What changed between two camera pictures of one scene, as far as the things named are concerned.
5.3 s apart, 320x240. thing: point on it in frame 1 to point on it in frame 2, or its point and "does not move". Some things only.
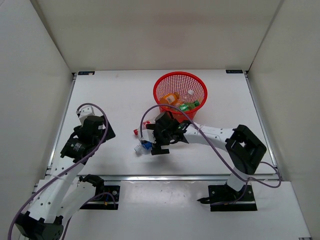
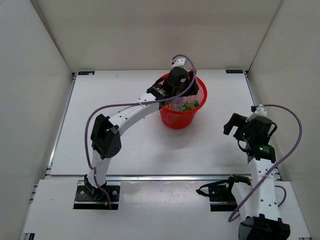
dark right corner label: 234,71 does not move
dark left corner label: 86,72 does not move
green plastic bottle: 188,106 does not move
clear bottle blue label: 143,148 to 176,105
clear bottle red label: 137,131 to 200,94
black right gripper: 157,149 to 237,120
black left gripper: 110,133 to 190,74
